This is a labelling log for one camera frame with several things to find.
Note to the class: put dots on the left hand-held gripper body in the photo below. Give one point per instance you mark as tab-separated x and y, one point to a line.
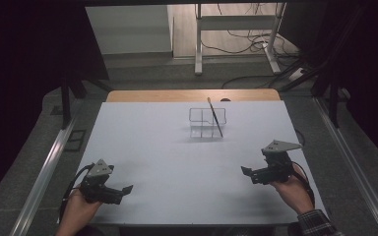
96	190

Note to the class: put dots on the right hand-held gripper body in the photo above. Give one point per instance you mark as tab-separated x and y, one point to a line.
277	170

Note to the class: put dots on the clear plastic organizer box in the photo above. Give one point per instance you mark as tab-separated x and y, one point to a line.
201	123

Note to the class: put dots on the person's right hand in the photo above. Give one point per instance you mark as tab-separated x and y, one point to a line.
297	193

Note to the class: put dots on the person's left hand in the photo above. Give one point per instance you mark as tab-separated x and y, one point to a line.
75	213

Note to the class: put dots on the white board sheet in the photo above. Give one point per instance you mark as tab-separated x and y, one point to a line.
177	170

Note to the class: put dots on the dark floor plate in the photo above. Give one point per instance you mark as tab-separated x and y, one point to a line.
75	140

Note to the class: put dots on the small dark round object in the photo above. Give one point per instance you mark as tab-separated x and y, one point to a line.
225	99

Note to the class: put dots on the black metal stand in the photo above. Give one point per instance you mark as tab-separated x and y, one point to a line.
66	101
333	98

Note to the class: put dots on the white power strip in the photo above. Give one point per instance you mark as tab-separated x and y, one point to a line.
297	74

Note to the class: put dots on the wooden table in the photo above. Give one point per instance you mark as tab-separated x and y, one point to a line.
164	95

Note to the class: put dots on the black curtain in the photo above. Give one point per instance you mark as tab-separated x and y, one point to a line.
374	75
19	82

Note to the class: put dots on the white cabinet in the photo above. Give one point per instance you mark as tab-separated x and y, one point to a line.
128	29

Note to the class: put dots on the silver metal rail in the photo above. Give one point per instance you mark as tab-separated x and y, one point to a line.
42	178
354	167

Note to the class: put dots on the white metal desk frame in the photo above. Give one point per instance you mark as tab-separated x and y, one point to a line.
236	23

